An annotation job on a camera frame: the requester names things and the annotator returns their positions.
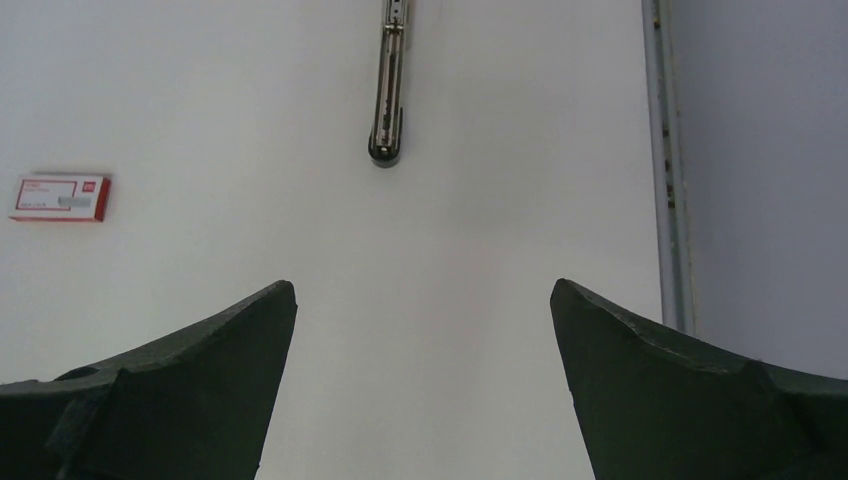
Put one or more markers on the red white staple box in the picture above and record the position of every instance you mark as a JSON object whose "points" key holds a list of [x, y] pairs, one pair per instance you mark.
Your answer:
{"points": [[61, 198]]}

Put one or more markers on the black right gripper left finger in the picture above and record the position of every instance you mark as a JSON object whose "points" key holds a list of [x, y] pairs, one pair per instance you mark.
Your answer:
{"points": [[194, 404]]}

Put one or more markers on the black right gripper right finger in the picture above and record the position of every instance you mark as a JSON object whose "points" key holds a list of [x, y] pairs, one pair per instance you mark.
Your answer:
{"points": [[654, 403]]}

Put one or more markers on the right aluminium frame rail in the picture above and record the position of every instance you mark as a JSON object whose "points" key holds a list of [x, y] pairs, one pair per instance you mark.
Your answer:
{"points": [[677, 297]]}

